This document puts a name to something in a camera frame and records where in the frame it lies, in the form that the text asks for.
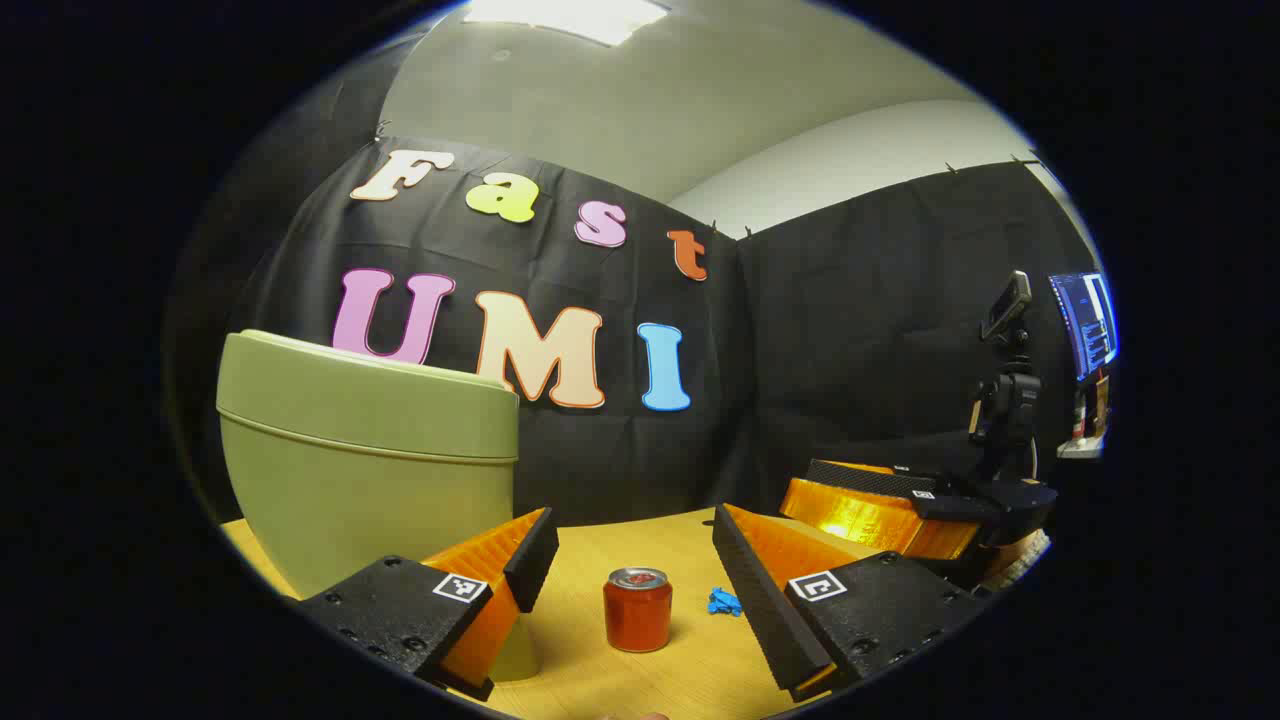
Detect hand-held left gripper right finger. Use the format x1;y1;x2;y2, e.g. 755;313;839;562
712;503;987;703

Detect ceiling light panel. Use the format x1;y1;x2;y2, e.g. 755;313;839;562
463;0;671;47

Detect red pop can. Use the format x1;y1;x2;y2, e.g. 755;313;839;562
603;567;673;654

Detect black backdrop cloth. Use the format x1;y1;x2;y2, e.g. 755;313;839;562
165;135;1101;529

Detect green desktop garbage bin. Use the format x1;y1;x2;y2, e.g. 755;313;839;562
216;330;542;683

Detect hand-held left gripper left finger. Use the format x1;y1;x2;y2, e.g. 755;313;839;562
297;507;561;702

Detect computer monitor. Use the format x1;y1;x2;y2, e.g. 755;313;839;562
1048;272;1119;379

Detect wooden desktop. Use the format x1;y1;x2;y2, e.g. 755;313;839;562
220;505;1051;720

